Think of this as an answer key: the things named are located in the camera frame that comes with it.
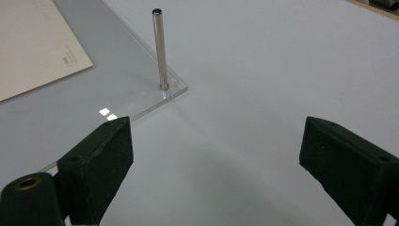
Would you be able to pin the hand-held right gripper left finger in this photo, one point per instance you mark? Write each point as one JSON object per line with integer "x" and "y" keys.
{"x": 94, "y": 169}

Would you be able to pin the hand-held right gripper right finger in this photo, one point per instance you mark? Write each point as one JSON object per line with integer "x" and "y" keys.
{"x": 348, "y": 169}

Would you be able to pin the clear acrylic base sheet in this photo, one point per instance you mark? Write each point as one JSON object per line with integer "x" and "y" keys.
{"x": 125, "y": 78}

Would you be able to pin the picture print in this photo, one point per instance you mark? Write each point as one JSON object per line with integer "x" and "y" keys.
{"x": 31, "y": 47}

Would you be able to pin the white table cover board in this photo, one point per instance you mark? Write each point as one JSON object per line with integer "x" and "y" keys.
{"x": 251, "y": 78}

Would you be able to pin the wooden table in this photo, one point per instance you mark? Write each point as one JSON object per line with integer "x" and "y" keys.
{"x": 376, "y": 9}

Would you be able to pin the silver metal post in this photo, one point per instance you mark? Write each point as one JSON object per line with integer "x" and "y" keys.
{"x": 160, "y": 47}

